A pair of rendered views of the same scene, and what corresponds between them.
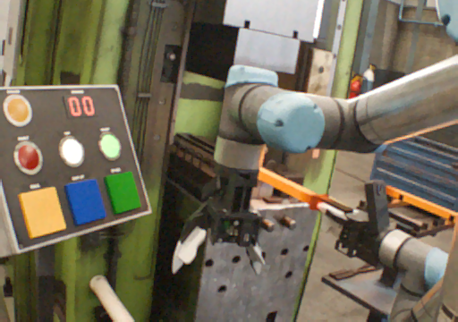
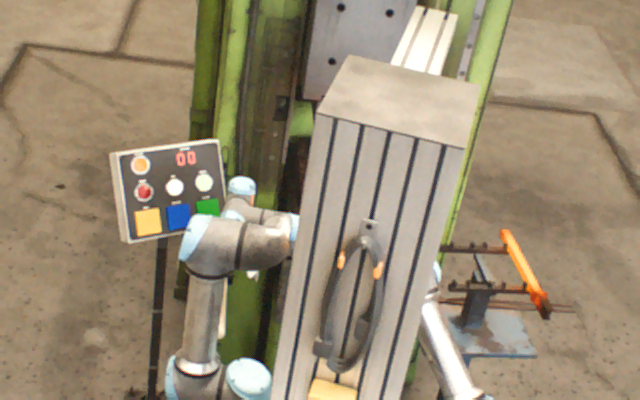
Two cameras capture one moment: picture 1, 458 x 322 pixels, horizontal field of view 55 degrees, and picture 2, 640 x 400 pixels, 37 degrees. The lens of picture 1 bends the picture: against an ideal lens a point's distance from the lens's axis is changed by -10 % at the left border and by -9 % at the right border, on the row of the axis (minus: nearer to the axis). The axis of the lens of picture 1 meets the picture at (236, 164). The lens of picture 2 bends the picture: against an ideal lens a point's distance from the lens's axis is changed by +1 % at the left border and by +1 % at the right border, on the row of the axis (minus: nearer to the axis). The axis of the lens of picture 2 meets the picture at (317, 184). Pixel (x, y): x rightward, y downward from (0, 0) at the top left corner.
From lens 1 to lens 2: 2.21 m
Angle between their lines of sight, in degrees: 31
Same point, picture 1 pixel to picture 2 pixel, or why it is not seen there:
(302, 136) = not seen: hidden behind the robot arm
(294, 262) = not seen: hidden behind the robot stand
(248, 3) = (324, 82)
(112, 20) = (230, 78)
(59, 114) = (169, 164)
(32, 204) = (142, 218)
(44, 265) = (160, 241)
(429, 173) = not seen: outside the picture
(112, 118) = (209, 164)
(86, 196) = (179, 214)
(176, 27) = (285, 82)
